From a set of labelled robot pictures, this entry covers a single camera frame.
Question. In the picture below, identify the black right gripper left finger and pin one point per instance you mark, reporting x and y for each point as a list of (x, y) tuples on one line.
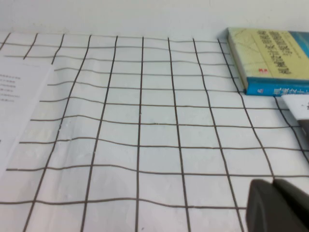
[(263, 207)]

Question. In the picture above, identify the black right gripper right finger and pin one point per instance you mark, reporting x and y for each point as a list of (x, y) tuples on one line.
[(298, 207)]

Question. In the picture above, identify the white product booklet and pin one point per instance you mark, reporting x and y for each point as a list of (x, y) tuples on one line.
[(19, 113)]

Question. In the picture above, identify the yellow and blue book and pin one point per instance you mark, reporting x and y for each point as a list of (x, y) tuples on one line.
[(265, 60)]

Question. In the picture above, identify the white and black box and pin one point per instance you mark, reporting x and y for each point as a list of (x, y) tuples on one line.
[(295, 106)]

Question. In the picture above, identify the white grid tablecloth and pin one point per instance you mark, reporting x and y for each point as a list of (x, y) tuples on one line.
[(154, 135)]

